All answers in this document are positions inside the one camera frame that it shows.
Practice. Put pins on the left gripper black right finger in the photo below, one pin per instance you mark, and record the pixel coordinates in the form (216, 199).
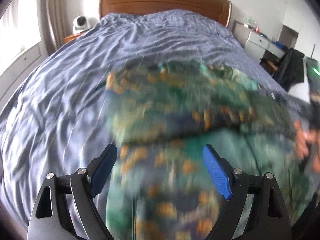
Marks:
(268, 218)

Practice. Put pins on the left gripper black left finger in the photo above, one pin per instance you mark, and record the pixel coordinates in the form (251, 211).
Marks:
(50, 218)

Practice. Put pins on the green patterned silk garment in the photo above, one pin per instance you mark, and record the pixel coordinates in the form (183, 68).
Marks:
(161, 117)

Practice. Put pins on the black chair with clothes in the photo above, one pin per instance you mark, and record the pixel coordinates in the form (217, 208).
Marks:
(290, 69)

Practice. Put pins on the person's right hand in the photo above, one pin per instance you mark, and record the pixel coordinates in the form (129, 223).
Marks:
(303, 138)

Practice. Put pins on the white dresser with drawers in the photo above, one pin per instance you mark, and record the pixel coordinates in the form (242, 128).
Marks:
(255, 45)

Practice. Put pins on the blue checked bed cover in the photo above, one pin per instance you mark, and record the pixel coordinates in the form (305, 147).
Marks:
(56, 120)

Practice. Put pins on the orange wooden nightstand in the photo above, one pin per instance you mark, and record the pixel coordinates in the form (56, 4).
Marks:
(72, 37)

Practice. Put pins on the brown wooden headboard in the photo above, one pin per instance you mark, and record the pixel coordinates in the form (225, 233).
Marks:
(217, 10)

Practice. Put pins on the beige window curtain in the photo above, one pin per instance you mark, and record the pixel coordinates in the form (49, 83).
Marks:
(54, 23)

